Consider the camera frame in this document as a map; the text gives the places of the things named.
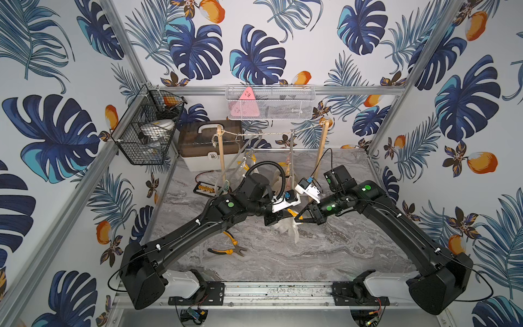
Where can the brown lidded storage box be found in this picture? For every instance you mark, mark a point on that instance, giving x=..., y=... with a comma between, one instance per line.
x=201, y=152

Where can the wooden drying rack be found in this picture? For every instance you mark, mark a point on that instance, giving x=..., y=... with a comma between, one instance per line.
x=222, y=184

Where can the pink triangular card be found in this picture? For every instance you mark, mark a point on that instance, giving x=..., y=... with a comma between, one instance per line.
x=245, y=106

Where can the clear mesh wall tray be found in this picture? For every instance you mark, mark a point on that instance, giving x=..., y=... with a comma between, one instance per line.
x=277, y=102

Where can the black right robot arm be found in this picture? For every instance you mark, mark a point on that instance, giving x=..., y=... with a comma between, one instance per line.
x=442, y=275

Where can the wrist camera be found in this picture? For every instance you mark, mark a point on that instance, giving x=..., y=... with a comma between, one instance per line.
x=289, y=199
x=307, y=186

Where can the black wire basket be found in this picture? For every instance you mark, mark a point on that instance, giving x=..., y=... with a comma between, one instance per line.
x=149, y=105

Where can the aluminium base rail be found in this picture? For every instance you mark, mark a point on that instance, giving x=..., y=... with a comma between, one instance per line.
x=273, y=295

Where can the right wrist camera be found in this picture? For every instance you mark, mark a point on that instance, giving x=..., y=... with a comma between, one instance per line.
x=307, y=186

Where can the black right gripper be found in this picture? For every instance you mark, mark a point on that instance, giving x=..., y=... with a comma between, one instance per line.
x=314, y=212

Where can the white object in basket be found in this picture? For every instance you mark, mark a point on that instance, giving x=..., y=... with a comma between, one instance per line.
x=157, y=129

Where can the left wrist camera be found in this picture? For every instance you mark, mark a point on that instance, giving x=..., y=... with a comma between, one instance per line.
x=289, y=199

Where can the white glove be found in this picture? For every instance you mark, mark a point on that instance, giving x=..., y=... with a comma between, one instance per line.
x=289, y=226

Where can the small black tablet device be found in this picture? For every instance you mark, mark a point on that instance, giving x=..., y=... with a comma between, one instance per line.
x=206, y=189

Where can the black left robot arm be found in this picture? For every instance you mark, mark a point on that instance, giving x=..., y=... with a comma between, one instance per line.
x=143, y=266

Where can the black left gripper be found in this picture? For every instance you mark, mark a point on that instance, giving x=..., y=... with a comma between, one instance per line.
x=272, y=218

